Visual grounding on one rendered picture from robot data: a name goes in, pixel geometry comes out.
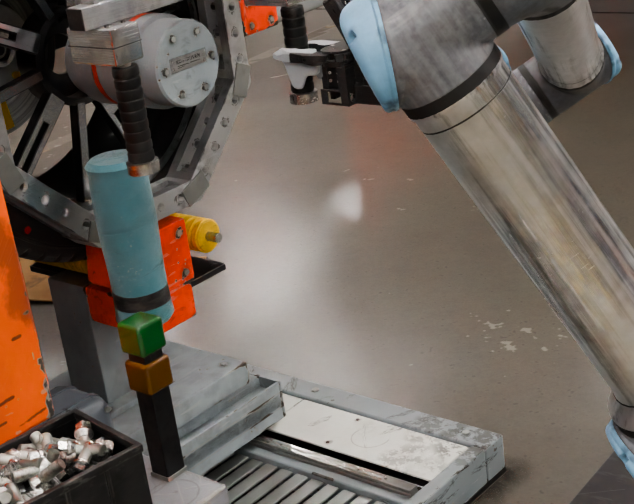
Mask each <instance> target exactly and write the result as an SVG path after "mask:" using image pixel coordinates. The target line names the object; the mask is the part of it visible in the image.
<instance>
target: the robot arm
mask: <svg viewBox="0 0 634 504"><path fill-rule="evenodd" d="M323 6H324V7H325V9H326V11H327V12H328V14H329V16H330V17H331V19H332V20H333V22H334V24H335V25H336V27H337V29H338V30H339V32H340V34H341V35H342V37H343V39H324V40H312V41H308V44H309V49H296V48H292V49H291V48H281V49H279V50H278V51H276V52H275V53H274V54H273V58H274V59H276V60H278V61H282V62H283V63H284V64H285V67H286V70H287V73H288V75H289V78H290V81H291V84H292V86H293V87H294V88H296V89H302V88H303V87H304V85H305V82H306V78H307V77H308V76H315V75H316V76H317V77H318V78H319V79H322V83H323V89H320V90H321V97H322V104H327V105H338V106H348V107H350V106H352V105H354V104H357V103H358V104H369V105H379V106H382V108H383V109H384V110H385V111H386V112H388V113H391V112H393V111H398V110H399V107H401V108H402V110H403V111H404V112H405V114H406V115H407V116H408V118H409V119H410V120H411V121H413V122H415V123H416V124H417V126H418V127H419V128H420V130H421V131H422V133H423V134H424V135H425V137H426V138H427V139H428V141H429V142H430V143H431V145H432V146H433V147H434V149H435V150H436V152H437V153H438V154H439V156H440V157H441V158H442V160H443V161H444V162H445V164H446V165H447V166H448V168H449V169H450V171H451V172H452V173H453V175H454V176H455V177H456V179H457V180H458V181H459V183H460V184H461V185H462V187H463V188H464V190H465V191H466V192H467V194H468V195H469V196H470V198H471V199H472V200H473V202H474V203H475V205H476V206H477V207H478V209H479V210H480V211H481V213H482V214H483V215H484V217H485V218H486V220H487V221H488V222H489V224H490V225H491V226H492V228H493V229H494V230H495V232H496V233H497V235H498V236H499V237H500V239H501V240H502V241H503V243H504V244H505V245H506V247H507V248H508V250H509V251H510V252H511V254H512V255H513V256H514V258H515V259H516V260H517V262H518V263H519V264H520V266H521V267H522V269H523V270H524V271H525V273H526V274H527V275H528V277H529V278H530V279H531V281H532V282H533V284H534V285H535V286H536V288H537V289H538V290H539V292H540V293H541V294H542V296H543V297H544V299H545V300H546V301H547V303H548V304H549V305H550V307H551V308H552V310H553V311H554V312H555V314H556V315H557V316H558V318H559V319H560V320H561V322H562V323H563V324H564V326H565V327H566V329H567V330H568V331H569V333H570V334H571V335H572V337H573V338H574V339H575V341H576V342H577V343H578V345H579V346H580V348H581V349H582V350H583V352H584V353H585V354H586V356H587V357H588V358H589V360H590V361H591V363H592V364H593V365H594V367H595V368H596V369H597V371H598V372H599V373H600V375H601V376H602V378H603V379H604V380H605V382H606V383H607V384H608V386H609V387H610V388H611V392H610V395H609V400H608V411H609V414H610V416H611V418H612V420H610V422H609V424H608V425H607V426H606V429H605V431H606V435H607V438H608V440H609V442H610V444H611V446H612V447H613V449H614V451H615V452H616V454H617V455H618V457H619V458H620V459H621V460H622V461H623V462H624V464H625V467H626V469H627V470H628V471H629V473H630V474H631V475H632V477H633V478H634V249H633V247H632V246H631V244H630V243H629V241H628V240H627V238H626V237H625V236H624V234H623V233H622V231H621V230H620V228H619V227H618V225H617V224H616V223H615V221H614V220H613V218H612V217H611V215H610V214H609V212H608V211H607V209H606V208H605V207H604V205H603V204H602V202H601V201H600V199H599V198H598V196H597V195H596V193H595V192H594V191H593V189H592V188H591V186H590V185H589V183H588V182H587V180H586V179H585V177H584V176H583V175H582V173H581V172H580V170H579V169H578V167H577V166H576V164H575V163H574V161H573V160H572V159H571V157H570V156H569V154H568V153H567V151H566V150H565V148H564V147H563V146H562V144H561V143H560V141H559V140H558V138H557V137H556V135H555V134H554V132H553V131H552V130H551V128H550V127H549V125H548V123H549V122H551V121H552V120H553V119H554V118H555V117H557V116H558V115H560V114H561V113H563V112H564V111H566V110H567V109H569V108H570V107H572V106H573V105H574V104H576V103H577V102H579V101H580V100H582V99H583V98H585V97H586V96H588V95H589V94H590V93H592V92H593V91H595V90H596V89H598V88H599V87H601V86H602V85H604V84H607V83H609V82H610V81H611V80H612V79H613V77H615V76H616V75H617V74H619V72H620V71H621V68H622V64H621V61H620V59H619V55H618V53H617V51H616V49H615V48H614V46H613V44H612V43H611V41H610V40H609V38H608V37H607V35H606V34H605V33H604V31H603V30H602V29H601V28H600V27H599V26H598V25H597V24H596V23H595V22H594V19H593V16H592V12H591V9H590V5H589V1H588V0H324V1H323ZM516 23H518V25H519V27H520V29H521V31H522V33H523V35H524V37H525V39H526V41H527V42H528V44H529V46H530V48H531V50H532V52H533V54H534V56H533V57H532V58H531V59H529V60H528V61H526V62H525V63H524V64H523V65H520V66H519V67H518V68H517V69H515V70H514V71H511V66H510V65H509V60H508V57H507V55H506V54H505V52H504V51H503V50H502V49H501V48H500V47H499V46H497V45H496V43H495V42H494V41H493V40H494V39H496V38H497V37H498V36H500V35H501V34H503V33H504V32H505V31H507V30H508V29H510V27H511V26H513V25H515V24H516ZM329 92H330V96H331V99H337V98H339V97H341V102H342V103H337V102H329V97H328V93H329ZM351 96H353V97H352V101H351V100H350V97H351Z"/></svg>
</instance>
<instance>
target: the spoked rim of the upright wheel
mask: <svg viewBox="0 0 634 504"><path fill-rule="evenodd" d="M27 2H28V3H29V5H30V6H31V8H32V9H33V10H34V12H33V13H32V14H31V15H30V16H29V17H28V18H27V19H26V21H25V22H24V24H23V26H22V28H21V27H18V26H14V25H11V24H8V23H4V22H1V21H0V32H4V33H7V34H9V37H8V38H4V37H1V36H0V46H1V47H4V48H8V49H12V50H15V51H16V59H17V66H18V70H19V73H20V76H19V77H17V78H16V79H14V80H12V81H10V82H8V83H6V84H5V85H3V86H1V87H0V103H1V104H2V103H3V102H5V101H7V100H9V99H11V98H12V97H14V96H16V95H18V94H19V93H21V92H23V91H25V90H27V89H28V90H29V91H30V92H31V93H32V94H33V95H34V96H36V97H37V98H38V99H39V101H38V103H37V106H36V108H35V110H34V112H33V114H32V116H31V118H30V121H29V123H28V125H27V127H26V129H25V131H24V134H23V136H22V138H21V140H20V142H19V144H18V146H17V149H16V151H15V153H14V155H13V160H14V164H15V166H16V167H18V168H20V169H21V170H23V171H24V172H26V173H28V174H29V175H31V176H32V173H33V171H34V169H35V167H36V165H37V163H38V160H39V158H40V156H41V154H42V152H43V149H44V147H45V145H46V143H47V141H48V139H49V136H50V134H51V132H52V130H53V128H54V126H55V123H56V121H57V119H58V117H59V115H60V113H61V110H62V108H63V106H64V105H68V106H69V107H70V120H71V134H72V147H73V148H72V149H71V150H70V151H69V152H68V153H67V154H66V155H65V156H64V157H63V158H62V159H61V160H60V161H59V162H58V163H57V164H56V165H54V166H53V167H52V168H51V169H49V170H48V171H46V172H45V173H43V174H42V175H40V176H38V177H36V179H37V180H39V181H41V182H42V183H44V184H45V185H47V186H49V187H50V188H52V189H53V190H55V191H57V192H58V193H60V194H61V195H63V196H65V197H66V198H68V199H69V200H71V201H73V202H74V203H76V204H78V205H79V206H81V207H82V208H84V209H86V210H87V211H91V210H93V206H92V200H91V194H90V188H89V182H88V176H87V173H86V171H85V169H84V167H85V165H86V164H87V162H88V161H89V160H90V159H91V158H92V157H94V156H96V155H98V154H101V153H104V152H108V151H112V150H119V149H126V144H125V143H126V141H125V139H124V134H123V133H124V131H123V129H122V124H121V123H122V120H121V119H120V113H119V112H120V110H119V108H118V105H117V104H108V103H101V102H98V101H96V100H94V99H92V98H90V97H89V96H88V95H87V94H86V93H84V92H82V91H80V90H79V89H78V88H77V87H76V86H75V85H74V84H73V82H72V81H71V79H70V77H69V75H68V73H67V71H65V72H64V73H62V74H56V73H54V72H53V71H52V70H51V69H50V68H49V67H48V65H47V62H46V59H45V49H46V45H47V43H48V41H49V40H50V39H51V37H53V36H54V35H56V34H59V33H60V34H63V35H65V36H66V37H67V38H68V34H67V28H68V27H69V23H68V18H67V13H66V9H67V8H69V7H72V6H76V4H75V0H57V2H58V3H49V4H48V3H47V2H46V0H27ZM173 5H177V6H178V10H174V11H170V10H167V11H163V10H162V8H158V9H154V10H151V11H148V12H145V13H166V14H172V15H175V16H177V17H179V18H186V19H194V20H197V21H198V16H197V11H196V6H195V2H194V0H183V1H179V2H176V3H173ZM57 19H58V21H57V22H56V20H57ZM90 102H92V103H93V104H94V106H95V110H94V112H93V115H92V117H91V119H90V121H89V123H88V125H87V123H86V109H85V105H86V104H88V103H90ZM192 109H193V107H188V108H182V107H173V108H170V109H153V108H146V110H147V118H148V121H149V128H150V132H151V139H152V143H153V149H154V153H155V156H157V157H158V159H159V164H160V170H159V171H158V172H156V173H154V174H151V175H148V176H149V181H150V182H151V181H152V180H153V179H154V177H155V176H156V175H157V174H158V173H159V172H160V171H161V169H162V168H163V167H164V166H165V164H166V163H167V161H168V160H169V159H170V157H171V155H172V154H173V152H174V151H175V149H176V147H177V145H178V144H179V142H180V140H181V138H182V136H183V133H184V131H185V129H186V126H187V124H188V121H189V118H190V115H191V112H192Z"/></svg>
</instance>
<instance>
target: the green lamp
mask: <svg viewBox="0 0 634 504"><path fill-rule="evenodd" d="M117 328H118V333H119V338H120V343H121V348H122V351H123V352H125V353H127V354H131V355H134V356H138V357H141V358H145V357H147V356H149V355H151V354H152V353H154V352H156V351H157V350H159V349H161V348H163V347H164V346H165V345H166V340H165V334H164V329H163V324H162V319H161V317H159V316H157V315H153V314H149V313H145V312H141V311H140V312H137V313H135V314H133V315H131V316H129V317H128V318H126V319H124V320H122V321H120V322H119V323H118V324H117Z"/></svg>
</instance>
